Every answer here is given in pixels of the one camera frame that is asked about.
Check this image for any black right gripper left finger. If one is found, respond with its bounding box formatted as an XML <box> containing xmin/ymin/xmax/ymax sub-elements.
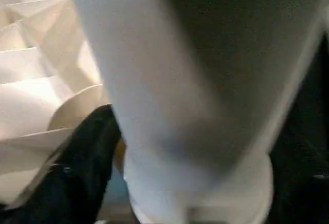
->
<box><xmin>0</xmin><ymin>104</ymin><xmax>125</xmax><ymax>224</ymax></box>

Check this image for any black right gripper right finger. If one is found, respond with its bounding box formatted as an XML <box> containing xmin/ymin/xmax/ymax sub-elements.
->
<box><xmin>268</xmin><ymin>142</ymin><xmax>329</xmax><ymax>224</ymax></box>

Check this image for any white plastic table leg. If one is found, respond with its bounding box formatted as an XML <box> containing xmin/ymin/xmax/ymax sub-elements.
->
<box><xmin>64</xmin><ymin>0</ymin><xmax>329</xmax><ymax>224</ymax></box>

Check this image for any white plastic table top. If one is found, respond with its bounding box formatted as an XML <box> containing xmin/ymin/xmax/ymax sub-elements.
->
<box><xmin>0</xmin><ymin>0</ymin><xmax>125</xmax><ymax>210</ymax></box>

